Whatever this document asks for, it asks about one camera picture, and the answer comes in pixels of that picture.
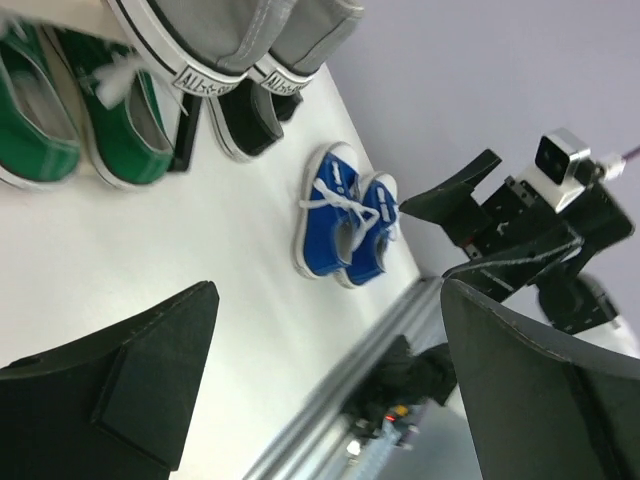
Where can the green sneaker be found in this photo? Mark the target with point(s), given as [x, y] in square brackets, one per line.
[40, 144]
[127, 140]

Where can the grey sneaker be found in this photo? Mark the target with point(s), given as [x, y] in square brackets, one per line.
[314, 30]
[202, 47]

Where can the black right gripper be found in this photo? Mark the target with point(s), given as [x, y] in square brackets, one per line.
[514, 236]

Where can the black sneaker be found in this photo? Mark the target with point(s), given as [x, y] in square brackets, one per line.
[245, 121]
[285, 106]

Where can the blue sneaker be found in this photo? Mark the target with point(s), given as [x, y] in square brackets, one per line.
[327, 221]
[377, 191]

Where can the black sneaker left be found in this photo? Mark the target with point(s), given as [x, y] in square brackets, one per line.
[245, 121]

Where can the black sneaker right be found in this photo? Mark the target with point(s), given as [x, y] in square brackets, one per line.
[285, 106]

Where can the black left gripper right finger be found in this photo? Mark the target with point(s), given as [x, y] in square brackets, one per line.
[540, 404]

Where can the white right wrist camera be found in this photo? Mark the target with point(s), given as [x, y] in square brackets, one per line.
[552, 174]

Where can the blue sneaker left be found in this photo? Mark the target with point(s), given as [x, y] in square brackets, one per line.
[327, 221]

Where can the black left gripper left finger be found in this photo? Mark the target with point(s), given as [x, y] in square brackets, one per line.
[115, 404]

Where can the aluminium mounting rail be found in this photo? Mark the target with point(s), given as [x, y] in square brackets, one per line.
[313, 445]

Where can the blue sneaker right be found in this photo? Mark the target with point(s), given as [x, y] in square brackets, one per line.
[377, 191]

